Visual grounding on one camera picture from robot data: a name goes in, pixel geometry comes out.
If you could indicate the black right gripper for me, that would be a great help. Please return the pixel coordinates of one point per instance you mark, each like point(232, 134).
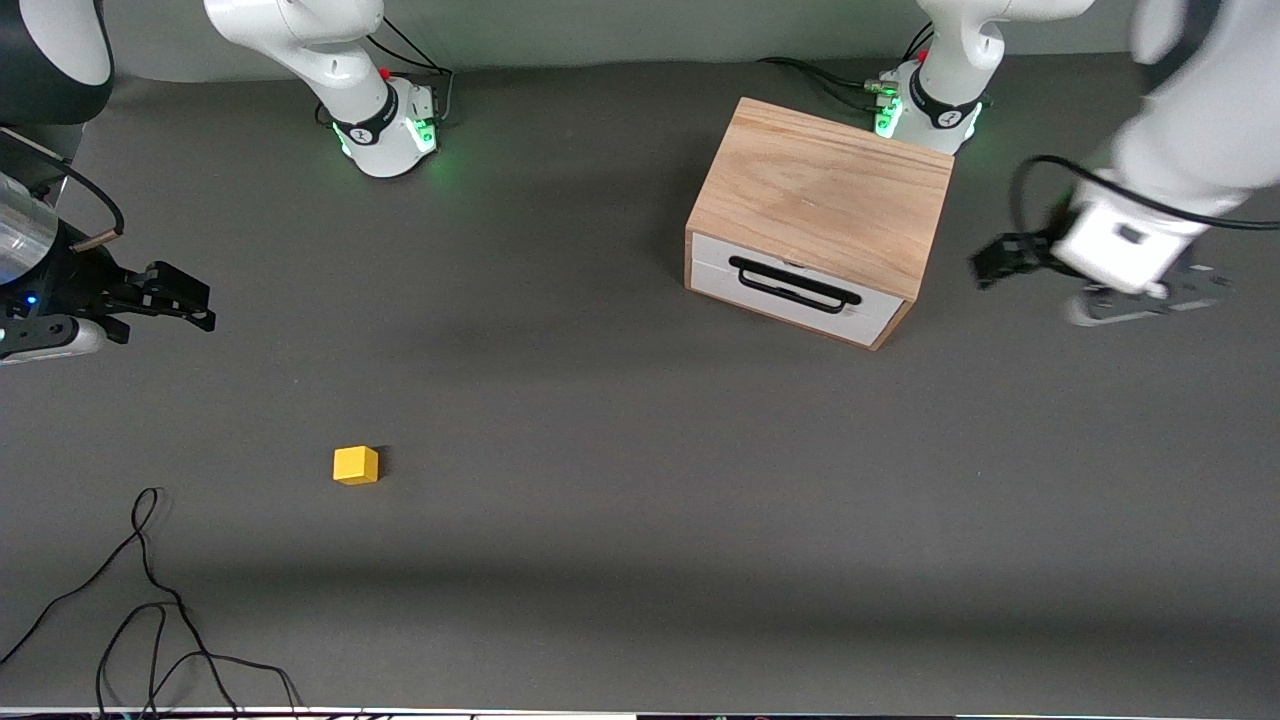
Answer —
point(72, 279)

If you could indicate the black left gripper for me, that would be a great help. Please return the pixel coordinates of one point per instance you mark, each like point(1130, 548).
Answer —
point(1030, 249)

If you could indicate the yellow cube block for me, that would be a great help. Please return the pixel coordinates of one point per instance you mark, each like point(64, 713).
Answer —
point(355, 466)

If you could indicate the white-fronted wooden drawer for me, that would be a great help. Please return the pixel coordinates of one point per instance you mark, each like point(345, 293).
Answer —
point(712, 262)

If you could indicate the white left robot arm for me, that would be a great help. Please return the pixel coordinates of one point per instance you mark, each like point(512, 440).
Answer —
point(955, 50)

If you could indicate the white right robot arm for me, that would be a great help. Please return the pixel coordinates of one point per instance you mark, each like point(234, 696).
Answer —
point(335, 65)

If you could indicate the wooden drawer cabinet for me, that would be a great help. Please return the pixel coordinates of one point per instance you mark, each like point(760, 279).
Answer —
point(820, 190)

